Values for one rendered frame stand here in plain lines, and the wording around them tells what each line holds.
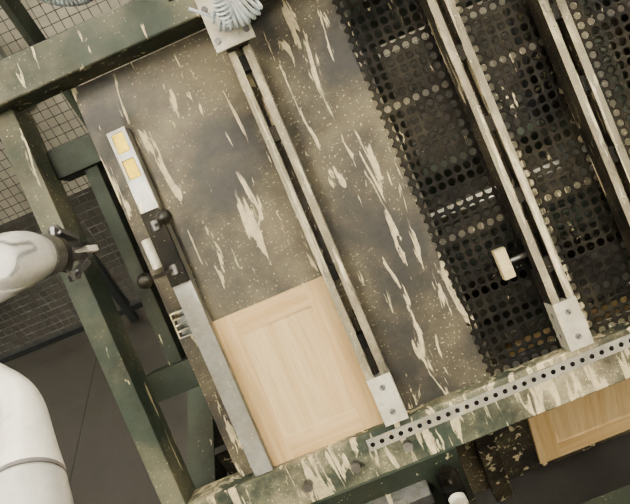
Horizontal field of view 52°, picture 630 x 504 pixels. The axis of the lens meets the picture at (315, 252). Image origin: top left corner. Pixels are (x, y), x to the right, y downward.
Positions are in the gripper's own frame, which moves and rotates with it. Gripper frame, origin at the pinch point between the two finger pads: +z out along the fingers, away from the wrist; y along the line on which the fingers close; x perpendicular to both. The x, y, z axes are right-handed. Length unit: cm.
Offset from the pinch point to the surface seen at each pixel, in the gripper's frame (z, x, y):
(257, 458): 11, 14, 65
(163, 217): -0.4, 19.9, 0.1
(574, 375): 11, 96, 75
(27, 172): 10.5, -10.0, -24.9
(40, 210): 10.5, -10.9, -14.9
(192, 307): 11.5, 14.6, 22.6
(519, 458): 59, 81, 112
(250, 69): 9, 52, -25
